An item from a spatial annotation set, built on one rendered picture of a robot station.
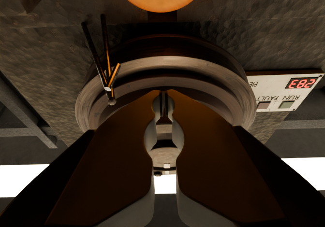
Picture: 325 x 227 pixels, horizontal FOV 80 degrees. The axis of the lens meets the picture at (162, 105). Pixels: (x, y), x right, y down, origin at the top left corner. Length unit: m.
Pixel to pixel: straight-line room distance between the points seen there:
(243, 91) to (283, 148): 8.43
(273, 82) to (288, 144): 8.41
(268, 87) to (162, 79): 0.41
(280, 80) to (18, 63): 0.77
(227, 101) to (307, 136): 9.26
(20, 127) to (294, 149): 9.14
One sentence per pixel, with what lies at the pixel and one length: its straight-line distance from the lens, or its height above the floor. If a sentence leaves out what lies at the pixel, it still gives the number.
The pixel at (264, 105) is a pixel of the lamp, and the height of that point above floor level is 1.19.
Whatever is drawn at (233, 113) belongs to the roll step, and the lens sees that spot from 0.49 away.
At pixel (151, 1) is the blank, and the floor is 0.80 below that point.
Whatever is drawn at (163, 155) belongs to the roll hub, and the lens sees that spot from 0.48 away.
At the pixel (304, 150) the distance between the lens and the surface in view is 9.24.
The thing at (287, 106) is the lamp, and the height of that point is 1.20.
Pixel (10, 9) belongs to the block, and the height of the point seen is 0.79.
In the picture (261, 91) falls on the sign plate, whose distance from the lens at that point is 0.70.
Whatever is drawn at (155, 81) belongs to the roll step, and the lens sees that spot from 0.38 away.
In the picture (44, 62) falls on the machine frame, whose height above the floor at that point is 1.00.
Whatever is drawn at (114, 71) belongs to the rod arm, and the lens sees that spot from 0.32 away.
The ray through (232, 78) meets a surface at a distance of 0.43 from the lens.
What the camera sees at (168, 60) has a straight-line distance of 0.37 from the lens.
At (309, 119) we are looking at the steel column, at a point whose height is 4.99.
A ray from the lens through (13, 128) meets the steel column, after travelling 6.64.
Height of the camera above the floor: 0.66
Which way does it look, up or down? 51 degrees up
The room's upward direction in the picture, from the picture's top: 177 degrees clockwise
